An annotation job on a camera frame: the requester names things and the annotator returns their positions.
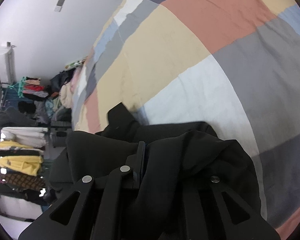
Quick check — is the white wall air conditioner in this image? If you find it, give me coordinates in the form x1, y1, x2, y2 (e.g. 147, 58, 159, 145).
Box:
0, 42, 16, 85

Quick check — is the white hanging garment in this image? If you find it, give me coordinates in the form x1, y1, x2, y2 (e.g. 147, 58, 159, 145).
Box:
0, 127, 49, 148

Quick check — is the green sock drying hanger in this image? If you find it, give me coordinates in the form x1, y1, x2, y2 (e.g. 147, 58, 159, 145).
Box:
9, 76, 26, 98

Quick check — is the black puffer jacket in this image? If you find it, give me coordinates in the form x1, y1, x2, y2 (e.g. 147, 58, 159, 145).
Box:
46, 104, 270, 239

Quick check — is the pile of clothes beside bed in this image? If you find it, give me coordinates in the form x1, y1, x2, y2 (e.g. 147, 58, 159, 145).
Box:
44, 62, 83, 122

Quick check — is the brown patterned hanging garment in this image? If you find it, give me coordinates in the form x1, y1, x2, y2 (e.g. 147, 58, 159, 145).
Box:
0, 173, 46, 191

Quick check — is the yellow hanging sweater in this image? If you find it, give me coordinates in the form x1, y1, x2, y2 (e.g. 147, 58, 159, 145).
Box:
0, 155, 43, 176

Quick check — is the colourful patchwork bed quilt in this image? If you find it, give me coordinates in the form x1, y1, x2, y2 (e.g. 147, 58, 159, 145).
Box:
72, 0, 300, 239

